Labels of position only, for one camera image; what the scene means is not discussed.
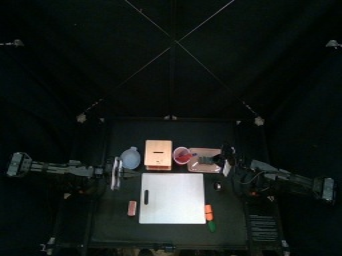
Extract dark green toy sushi roll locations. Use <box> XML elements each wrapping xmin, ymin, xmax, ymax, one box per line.
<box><xmin>197</xmin><ymin>155</ymin><xmax>216</xmax><ymax>165</ymax></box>

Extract pink rectangular plate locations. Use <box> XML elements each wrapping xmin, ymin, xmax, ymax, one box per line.
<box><xmin>186</xmin><ymin>147</ymin><xmax>224</xmax><ymax>174</ymax></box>

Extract white cutting board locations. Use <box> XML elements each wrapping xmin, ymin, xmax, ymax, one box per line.
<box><xmin>138</xmin><ymin>172</ymin><xmax>208</xmax><ymax>225</ymax></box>

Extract translucent plastic bowl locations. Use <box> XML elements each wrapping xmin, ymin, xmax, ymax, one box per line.
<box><xmin>119</xmin><ymin>146</ymin><xmax>143</xmax><ymax>171</ymax></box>

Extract wooden box with slot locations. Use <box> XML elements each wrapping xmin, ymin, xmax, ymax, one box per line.
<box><xmin>143</xmin><ymin>139</ymin><xmax>174</xmax><ymax>172</ymax></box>

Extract red plastic cup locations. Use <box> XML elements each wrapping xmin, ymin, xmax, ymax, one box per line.
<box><xmin>171</xmin><ymin>146</ymin><xmax>194</xmax><ymax>166</ymax></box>

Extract salmon pink toy block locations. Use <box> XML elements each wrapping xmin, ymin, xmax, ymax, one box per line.
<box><xmin>127</xmin><ymin>199</ymin><xmax>139</xmax><ymax>217</ymax></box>

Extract orange toy carrot piece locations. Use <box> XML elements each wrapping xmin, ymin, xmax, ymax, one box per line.
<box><xmin>204</xmin><ymin>204</ymin><xmax>216</xmax><ymax>222</ymax></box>

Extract printed label sheet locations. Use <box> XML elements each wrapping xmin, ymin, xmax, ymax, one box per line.
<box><xmin>249</xmin><ymin>214</ymin><xmax>281</xmax><ymax>243</ymax></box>

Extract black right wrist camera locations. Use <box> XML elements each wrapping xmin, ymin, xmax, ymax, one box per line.
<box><xmin>221</xmin><ymin>144</ymin><xmax>238</xmax><ymax>161</ymax></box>

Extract thin white cord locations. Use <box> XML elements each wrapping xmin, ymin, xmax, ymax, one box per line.
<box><xmin>79</xmin><ymin>0</ymin><xmax>237</xmax><ymax>116</ymax></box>
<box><xmin>123</xmin><ymin>0</ymin><xmax>261</xmax><ymax>120</ymax></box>

